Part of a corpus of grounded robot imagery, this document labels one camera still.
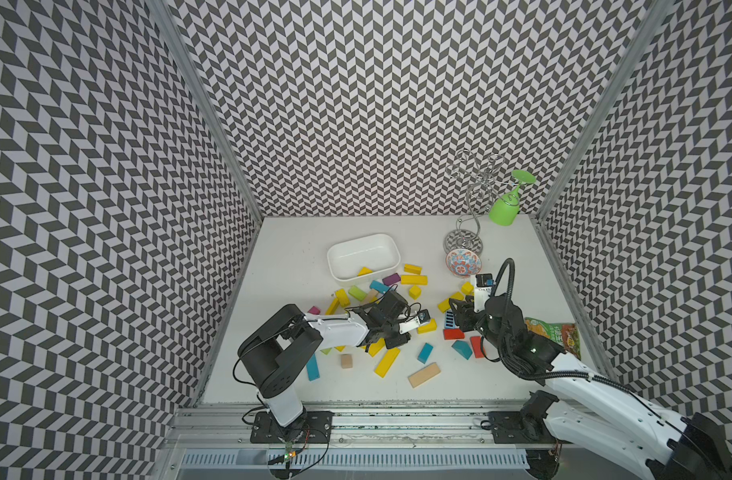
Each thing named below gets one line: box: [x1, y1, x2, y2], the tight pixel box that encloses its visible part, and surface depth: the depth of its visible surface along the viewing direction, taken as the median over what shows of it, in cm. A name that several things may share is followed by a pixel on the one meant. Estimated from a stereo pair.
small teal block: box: [417, 342, 434, 364], surface depth 86 cm
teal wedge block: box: [451, 340, 473, 360], surface depth 88 cm
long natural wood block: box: [407, 362, 441, 388], surface depth 83 cm
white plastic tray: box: [327, 233, 401, 283], surface depth 104 cm
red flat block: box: [443, 328, 465, 340], surface depth 90 cm
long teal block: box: [306, 353, 321, 382], surface depth 83 cm
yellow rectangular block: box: [417, 318, 437, 334], surface depth 90 cm
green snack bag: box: [524, 317, 581, 360], surface depth 88 cm
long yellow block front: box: [374, 347, 401, 378], surface depth 85 cm
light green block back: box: [348, 285, 368, 302], surface depth 101 cm
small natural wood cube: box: [341, 354, 353, 369], surface depth 85 cm
